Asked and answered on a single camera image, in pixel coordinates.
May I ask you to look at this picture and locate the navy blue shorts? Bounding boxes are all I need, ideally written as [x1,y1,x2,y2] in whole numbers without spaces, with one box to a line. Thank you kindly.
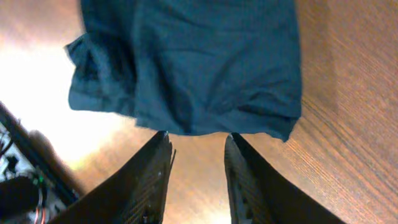
[66,0,302,141]

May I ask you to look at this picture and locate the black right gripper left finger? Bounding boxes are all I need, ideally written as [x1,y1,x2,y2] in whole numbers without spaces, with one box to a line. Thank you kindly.
[50,131,173,224]

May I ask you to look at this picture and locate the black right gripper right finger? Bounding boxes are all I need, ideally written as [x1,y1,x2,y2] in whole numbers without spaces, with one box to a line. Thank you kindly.
[224,133,343,224]

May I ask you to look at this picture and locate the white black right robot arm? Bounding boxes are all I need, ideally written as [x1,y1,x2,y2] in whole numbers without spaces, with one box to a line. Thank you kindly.
[1,107,340,224]

